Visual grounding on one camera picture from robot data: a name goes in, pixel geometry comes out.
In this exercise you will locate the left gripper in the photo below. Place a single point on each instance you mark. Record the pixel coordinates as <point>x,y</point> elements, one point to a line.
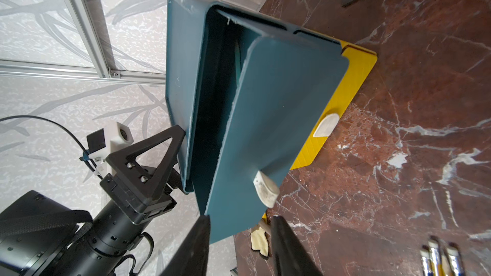
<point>140,191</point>

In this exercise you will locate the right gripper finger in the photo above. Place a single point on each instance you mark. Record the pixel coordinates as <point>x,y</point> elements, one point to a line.
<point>289,255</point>

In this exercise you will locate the teal yellow drawer box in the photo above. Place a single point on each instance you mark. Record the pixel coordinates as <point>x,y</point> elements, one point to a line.
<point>185,32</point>

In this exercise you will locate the teal top drawer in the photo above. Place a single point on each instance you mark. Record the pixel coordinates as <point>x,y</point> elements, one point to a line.
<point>262,89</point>

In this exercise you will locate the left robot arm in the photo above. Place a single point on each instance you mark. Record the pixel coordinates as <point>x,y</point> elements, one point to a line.
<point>42,237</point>

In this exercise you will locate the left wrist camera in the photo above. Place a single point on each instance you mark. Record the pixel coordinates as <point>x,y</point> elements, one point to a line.
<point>111,138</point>

